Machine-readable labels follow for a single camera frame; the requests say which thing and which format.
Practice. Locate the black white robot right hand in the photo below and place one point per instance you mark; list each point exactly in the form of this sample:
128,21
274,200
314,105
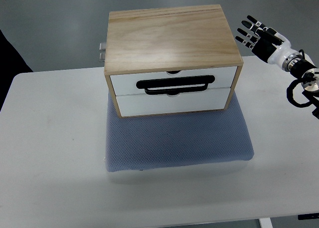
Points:
267,44

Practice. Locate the white drawer black handle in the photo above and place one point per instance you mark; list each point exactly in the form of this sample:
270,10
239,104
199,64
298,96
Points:
128,84

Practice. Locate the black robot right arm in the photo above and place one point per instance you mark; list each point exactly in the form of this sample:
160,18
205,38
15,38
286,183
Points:
307,75

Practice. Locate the wooden drawer cabinet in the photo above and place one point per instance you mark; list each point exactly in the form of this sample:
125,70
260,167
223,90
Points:
171,40

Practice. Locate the blue-grey foam cushion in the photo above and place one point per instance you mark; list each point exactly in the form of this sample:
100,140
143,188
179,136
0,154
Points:
175,140

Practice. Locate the grey metal clamp upper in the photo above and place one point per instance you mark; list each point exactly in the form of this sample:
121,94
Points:
102,46

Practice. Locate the grey metal clamp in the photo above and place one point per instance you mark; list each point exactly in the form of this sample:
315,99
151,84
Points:
102,46
102,57

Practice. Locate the grey metal clamp lower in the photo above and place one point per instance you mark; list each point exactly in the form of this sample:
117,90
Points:
102,57

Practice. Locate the white table leg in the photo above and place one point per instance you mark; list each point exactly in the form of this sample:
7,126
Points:
265,223

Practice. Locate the black bracket under table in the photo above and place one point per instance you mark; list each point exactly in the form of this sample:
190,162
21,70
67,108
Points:
308,216

